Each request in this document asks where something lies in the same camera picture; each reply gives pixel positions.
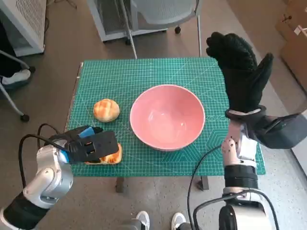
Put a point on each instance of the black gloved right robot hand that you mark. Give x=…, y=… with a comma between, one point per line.
x=242, y=79

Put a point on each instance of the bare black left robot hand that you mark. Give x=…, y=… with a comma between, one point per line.
x=86, y=132

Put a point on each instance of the round bread bun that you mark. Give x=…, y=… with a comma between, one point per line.
x=106, y=110

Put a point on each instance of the rectangular toast bread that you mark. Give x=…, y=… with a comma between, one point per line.
x=112, y=157

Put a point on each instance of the pink bowl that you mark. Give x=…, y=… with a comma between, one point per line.
x=168, y=115

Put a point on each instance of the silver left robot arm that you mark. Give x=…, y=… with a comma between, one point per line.
x=48, y=177

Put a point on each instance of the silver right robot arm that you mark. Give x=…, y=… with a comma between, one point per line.
x=231, y=148

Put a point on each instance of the brown cardboard box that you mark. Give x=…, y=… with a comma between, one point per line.
x=295, y=55

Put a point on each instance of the metal chair base with casters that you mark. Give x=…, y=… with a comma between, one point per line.
x=9, y=97

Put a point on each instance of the green cutting mat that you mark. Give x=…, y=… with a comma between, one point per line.
x=148, y=72

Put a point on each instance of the person's foot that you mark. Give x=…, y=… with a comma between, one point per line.
x=16, y=76

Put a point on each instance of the grey mesh chair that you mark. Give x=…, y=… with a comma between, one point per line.
x=163, y=12

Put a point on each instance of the grey leg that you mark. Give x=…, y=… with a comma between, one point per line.
x=132, y=226

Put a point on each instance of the person's leg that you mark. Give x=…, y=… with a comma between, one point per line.
x=4, y=48

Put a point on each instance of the dark leg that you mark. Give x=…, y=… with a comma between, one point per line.
x=188, y=226

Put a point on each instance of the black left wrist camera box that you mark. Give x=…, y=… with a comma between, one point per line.
x=100, y=143

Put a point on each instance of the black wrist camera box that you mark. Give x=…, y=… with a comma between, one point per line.
x=283, y=134
x=100, y=143

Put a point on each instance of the dark table leg bracket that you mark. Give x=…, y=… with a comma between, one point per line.
x=119, y=184
x=203, y=183

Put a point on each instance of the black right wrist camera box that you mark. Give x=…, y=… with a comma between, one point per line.
x=283, y=134

